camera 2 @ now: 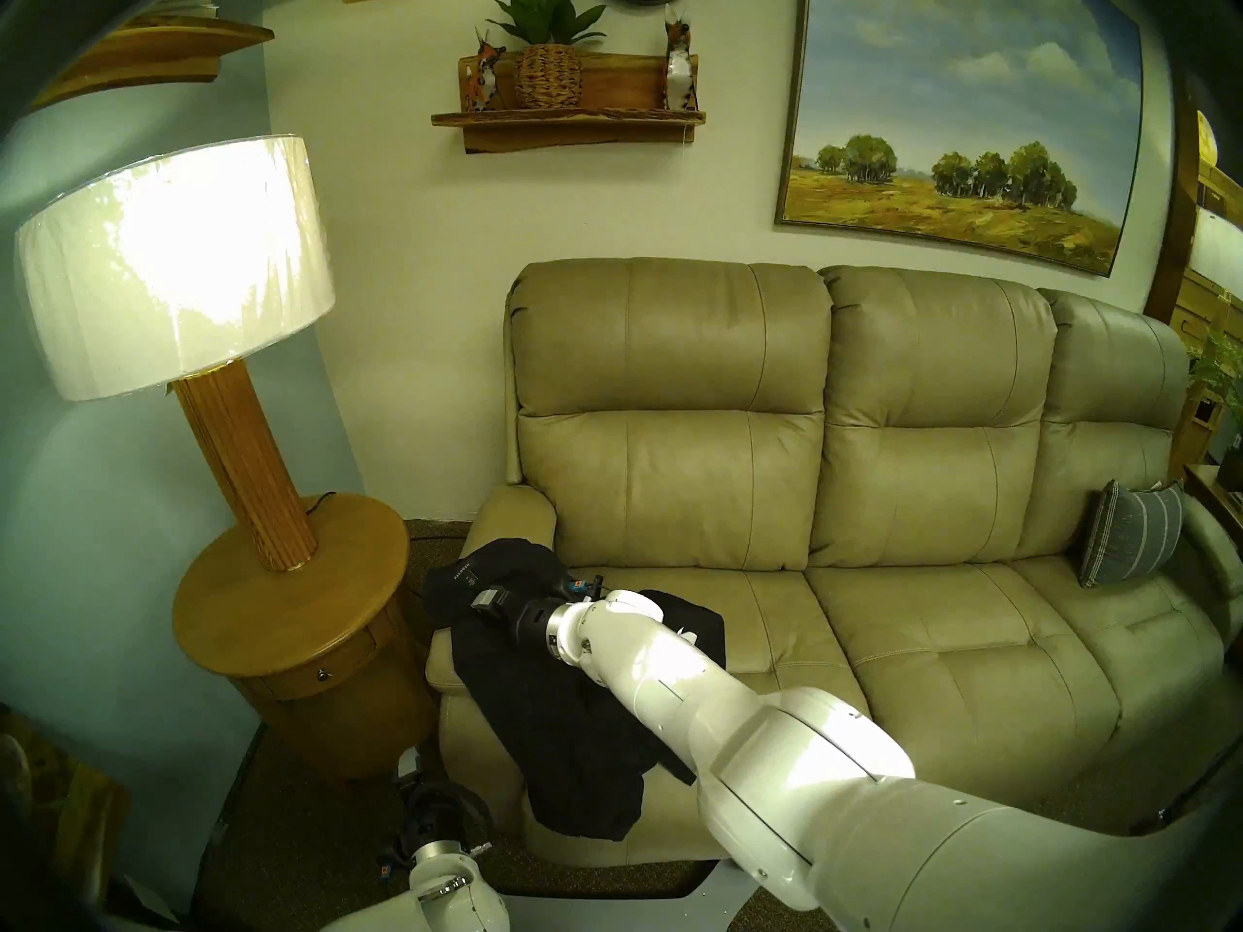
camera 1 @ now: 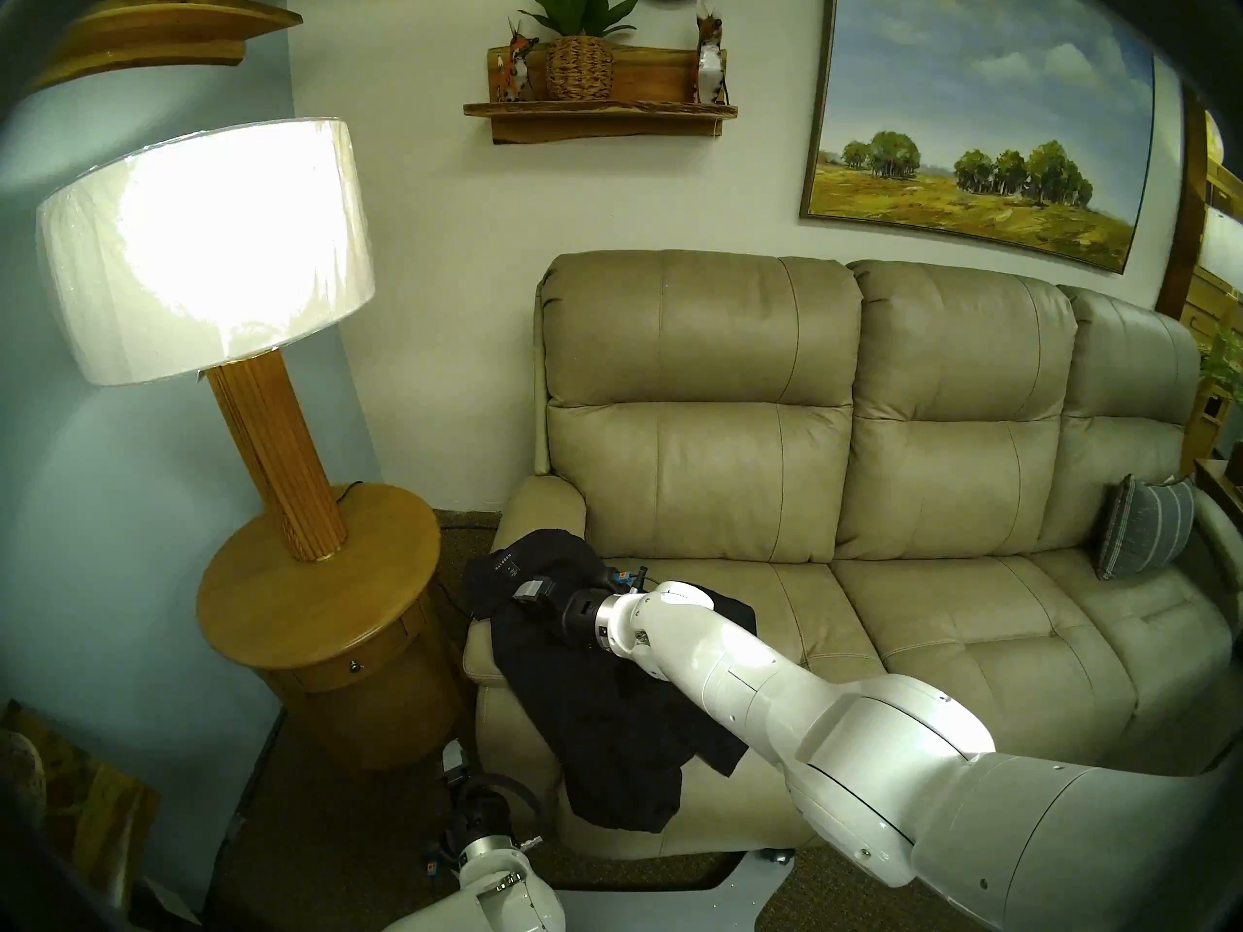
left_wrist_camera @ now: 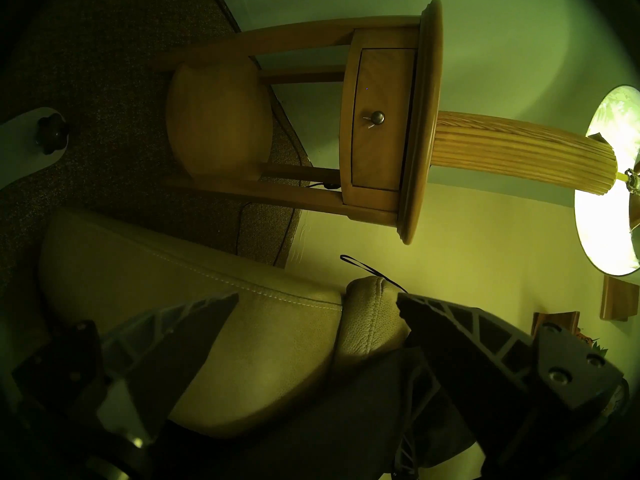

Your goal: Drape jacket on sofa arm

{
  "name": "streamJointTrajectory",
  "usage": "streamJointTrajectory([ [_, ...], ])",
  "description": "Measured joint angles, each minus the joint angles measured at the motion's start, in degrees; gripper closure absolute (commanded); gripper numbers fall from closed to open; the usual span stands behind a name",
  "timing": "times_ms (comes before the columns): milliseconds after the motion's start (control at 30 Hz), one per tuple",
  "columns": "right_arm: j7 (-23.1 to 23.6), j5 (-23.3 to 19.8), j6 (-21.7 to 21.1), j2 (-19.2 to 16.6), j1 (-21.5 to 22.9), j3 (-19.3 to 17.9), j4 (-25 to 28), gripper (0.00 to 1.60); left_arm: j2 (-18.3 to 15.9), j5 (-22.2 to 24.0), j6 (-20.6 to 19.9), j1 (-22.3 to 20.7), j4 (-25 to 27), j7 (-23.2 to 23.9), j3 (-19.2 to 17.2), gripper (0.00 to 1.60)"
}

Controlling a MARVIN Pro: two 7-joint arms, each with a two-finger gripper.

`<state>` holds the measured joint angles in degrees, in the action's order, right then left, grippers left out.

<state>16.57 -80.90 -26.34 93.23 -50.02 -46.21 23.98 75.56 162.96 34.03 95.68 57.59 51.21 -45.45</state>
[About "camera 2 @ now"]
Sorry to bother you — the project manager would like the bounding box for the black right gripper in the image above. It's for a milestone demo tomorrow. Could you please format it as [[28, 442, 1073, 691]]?
[[472, 587, 560, 653]]

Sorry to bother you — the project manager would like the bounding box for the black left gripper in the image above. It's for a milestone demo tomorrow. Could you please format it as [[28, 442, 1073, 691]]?
[[386, 773, 492, 865]]

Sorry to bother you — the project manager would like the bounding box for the black jacket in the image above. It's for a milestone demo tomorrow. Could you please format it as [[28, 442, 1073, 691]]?
[[422, 539, 727, 841]]

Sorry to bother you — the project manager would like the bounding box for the beige leather sofa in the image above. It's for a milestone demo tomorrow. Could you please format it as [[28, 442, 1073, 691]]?
[[425, 257, 1243, 868]]

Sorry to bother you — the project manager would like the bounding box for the round wooden side table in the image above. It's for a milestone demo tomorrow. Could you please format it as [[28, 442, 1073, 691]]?
[[173, 493, 438, 781]]

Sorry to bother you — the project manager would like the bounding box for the wooden lamp with white shade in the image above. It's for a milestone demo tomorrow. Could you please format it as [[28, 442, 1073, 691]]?
[[15, 134, 336, 573]]

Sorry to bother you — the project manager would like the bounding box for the small orange fox figurine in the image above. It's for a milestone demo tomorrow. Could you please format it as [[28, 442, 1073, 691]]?
[[464, 27, 508, 114]]

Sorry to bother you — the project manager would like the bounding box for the green plant in woven pot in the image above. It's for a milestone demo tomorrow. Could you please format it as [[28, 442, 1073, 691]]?
[[486, 0, 608, 111]]

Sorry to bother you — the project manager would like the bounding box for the tall white fox figurine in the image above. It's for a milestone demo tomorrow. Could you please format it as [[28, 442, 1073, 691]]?
[[662, 3, 698, 113]]

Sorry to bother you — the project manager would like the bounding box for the grey striped cushion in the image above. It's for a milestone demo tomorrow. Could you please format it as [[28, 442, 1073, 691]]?
[[1078, 481, 1186, 589]]

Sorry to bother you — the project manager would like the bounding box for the landscape painting with trees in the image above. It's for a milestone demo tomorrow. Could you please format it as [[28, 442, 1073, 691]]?
[[775, 0, 1145, 279]]

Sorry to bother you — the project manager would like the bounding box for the dark wooden end table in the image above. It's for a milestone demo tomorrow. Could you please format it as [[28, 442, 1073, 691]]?
[[1185, 464, 1243, 543]]

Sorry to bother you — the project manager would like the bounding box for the leafy green houseplant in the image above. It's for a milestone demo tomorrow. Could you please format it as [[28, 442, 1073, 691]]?
[[1190, 328, 1243, 416]]

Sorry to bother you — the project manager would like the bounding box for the tall wooden cabinet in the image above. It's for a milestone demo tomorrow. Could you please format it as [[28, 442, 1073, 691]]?
[[1144, 76, 1243, 475]]

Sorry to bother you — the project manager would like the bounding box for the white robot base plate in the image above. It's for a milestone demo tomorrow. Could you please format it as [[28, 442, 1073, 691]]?
[[505, 857, 763, 932]]

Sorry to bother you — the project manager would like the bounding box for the live-edge wooden wall shelf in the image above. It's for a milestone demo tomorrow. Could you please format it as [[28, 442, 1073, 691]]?
[[431, 51, 707, 154]]

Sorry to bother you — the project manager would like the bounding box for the curved wooden wall shelf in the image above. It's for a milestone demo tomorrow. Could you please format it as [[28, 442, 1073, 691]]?
[[29, 16, 276, 111]]

